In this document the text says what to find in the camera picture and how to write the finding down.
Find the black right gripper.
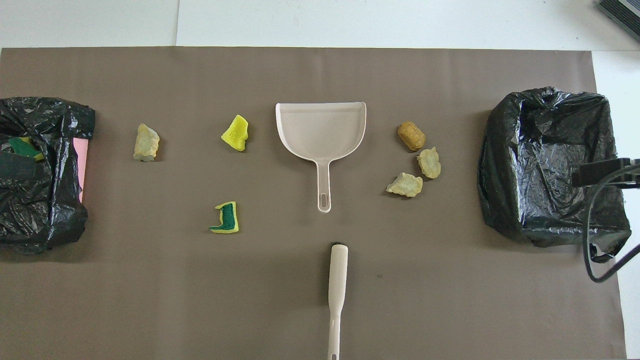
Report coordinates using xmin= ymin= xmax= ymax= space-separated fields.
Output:
xmin=572 ymin=158 xmax=640 ymax=190

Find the pale orange-tinted foam chunk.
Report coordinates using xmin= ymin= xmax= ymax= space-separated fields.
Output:
xmin=133 ymin=123 xmax=161 ymax=162

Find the pale oval foam chunk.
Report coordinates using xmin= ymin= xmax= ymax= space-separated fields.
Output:
xmin=417 ymin=146 xmax=442 ymax=180

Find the brown oval cork-like chunk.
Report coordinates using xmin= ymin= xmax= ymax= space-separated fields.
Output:
xmin=397 ymin=121 xmax=427 ymax=152

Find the pale angular foam chunk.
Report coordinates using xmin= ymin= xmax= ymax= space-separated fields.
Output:
xmin=385 ymin=172 xmax=424 ymax=198

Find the boot-shaped green yellow sponge piece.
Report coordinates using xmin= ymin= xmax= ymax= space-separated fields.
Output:
xmin=208 ymin=201 xmax=240 ymax=234

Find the yellow sponge chunk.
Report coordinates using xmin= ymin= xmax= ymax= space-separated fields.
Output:
xmin=221 ymin=114 xmax=250 ymax=152

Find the beige brush with black bristles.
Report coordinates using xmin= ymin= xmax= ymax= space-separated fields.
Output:
xmin=327 ymin=242 xmax=349 ymax=360

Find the beige plastic dustpan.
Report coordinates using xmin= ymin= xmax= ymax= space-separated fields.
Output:
xmin=275 ymin=101 xmax=367 ymax=214

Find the black trash bag over pink bin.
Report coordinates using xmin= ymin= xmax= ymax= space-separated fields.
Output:
xmin=0 ymin=96 xmax=96 ymax=256

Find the black trash bag lined bin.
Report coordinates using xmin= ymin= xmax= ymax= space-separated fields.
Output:
xmin=477 ymin=86 xmax=632 ymax=263

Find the pink plastic bin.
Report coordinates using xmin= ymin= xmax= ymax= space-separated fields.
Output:
xmin=72 ymin=138 xmax=90 ymax=203

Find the green and yellow sponge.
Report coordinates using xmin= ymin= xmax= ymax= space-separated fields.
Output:
xmin=9 ymin=136 xmax=45 ymax=162

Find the dark grey ribbed device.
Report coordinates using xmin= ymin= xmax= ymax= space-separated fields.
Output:
xmin=597 ymin=0 xmax=640 ymax=41

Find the brown paper table mat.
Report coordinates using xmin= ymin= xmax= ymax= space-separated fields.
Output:
xmin=0 ymin=46 xmax=628 ymax=360

